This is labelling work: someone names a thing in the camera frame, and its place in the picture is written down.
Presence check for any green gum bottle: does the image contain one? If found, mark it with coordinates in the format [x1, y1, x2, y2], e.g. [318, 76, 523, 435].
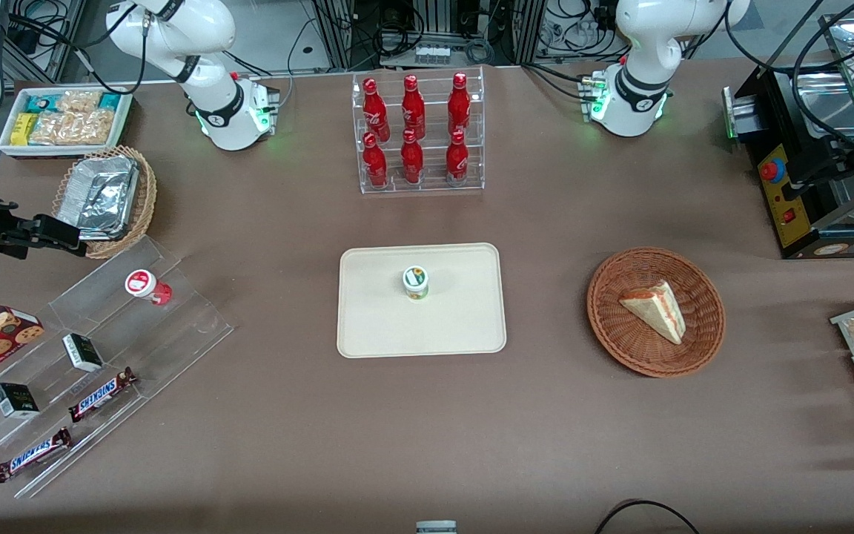
[402, 266, 430, 301]

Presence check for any red gum bottle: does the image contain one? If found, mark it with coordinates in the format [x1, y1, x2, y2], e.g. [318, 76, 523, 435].
[125, 269, 173, 306]

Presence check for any beige rectangular tray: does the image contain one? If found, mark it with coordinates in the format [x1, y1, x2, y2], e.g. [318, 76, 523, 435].
[337, 243, 508, 359]

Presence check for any silver foil container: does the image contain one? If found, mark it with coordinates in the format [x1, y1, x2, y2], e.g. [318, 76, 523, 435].
[54, 154, 140, 242]

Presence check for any light wicker basket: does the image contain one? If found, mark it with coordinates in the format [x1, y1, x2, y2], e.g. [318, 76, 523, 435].
[51, 145, 158, 260]

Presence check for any large peanut brittle bag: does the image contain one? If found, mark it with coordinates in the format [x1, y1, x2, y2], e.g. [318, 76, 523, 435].
[29, 110, 115, 146]

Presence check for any yellow snack packet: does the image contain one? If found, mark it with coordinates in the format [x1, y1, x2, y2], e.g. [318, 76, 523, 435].
[10, 113, 39, 146]

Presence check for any small black box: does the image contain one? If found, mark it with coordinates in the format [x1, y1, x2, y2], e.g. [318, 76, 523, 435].
[0, 382, 40, 420]
[62, 333, 105, 373]

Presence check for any white plastic snack bin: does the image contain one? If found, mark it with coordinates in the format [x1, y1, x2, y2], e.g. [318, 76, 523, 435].
[0, 86, 134, 159]

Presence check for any small peanut brittle bag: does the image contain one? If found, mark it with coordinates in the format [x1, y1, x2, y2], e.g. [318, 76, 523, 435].
[56, 90, 103, 113]

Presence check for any clear acrylic stepped display stand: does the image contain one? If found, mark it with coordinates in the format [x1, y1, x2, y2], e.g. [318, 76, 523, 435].
[0, 236, 235, 499]

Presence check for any Snickers chocolate bar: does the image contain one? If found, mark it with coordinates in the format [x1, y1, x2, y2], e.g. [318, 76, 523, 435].
[0, 427, 73, 484]
[67, 367, 139, 423]

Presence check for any red cola bottle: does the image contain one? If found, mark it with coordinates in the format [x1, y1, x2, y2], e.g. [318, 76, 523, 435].
[362, 133, 388, 188]
[400, 129, 425, 185]
[447, 73, 471, 136]
[363, 78, 389, 142]
[402, 75, 426, 140]
[445, 130, 470, 185]

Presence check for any clear acrylic bottle rack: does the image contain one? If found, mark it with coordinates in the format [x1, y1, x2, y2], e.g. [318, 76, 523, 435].
[351, 67, 486, 195]

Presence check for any round brown wicker basket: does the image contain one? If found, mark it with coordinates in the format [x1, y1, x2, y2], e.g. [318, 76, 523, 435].
[586, 247, 726, 378]

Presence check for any wrapped sandwich wedge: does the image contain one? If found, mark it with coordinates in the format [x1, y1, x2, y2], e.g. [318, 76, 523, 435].
[619, 280, 687, 346]

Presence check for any black sealing machine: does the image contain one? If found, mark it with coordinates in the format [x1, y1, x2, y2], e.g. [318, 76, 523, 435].
[722, 0, 854, 260]

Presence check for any black cable loop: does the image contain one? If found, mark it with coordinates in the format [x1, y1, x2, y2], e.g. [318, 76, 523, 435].
[594, 499, 701, 534]

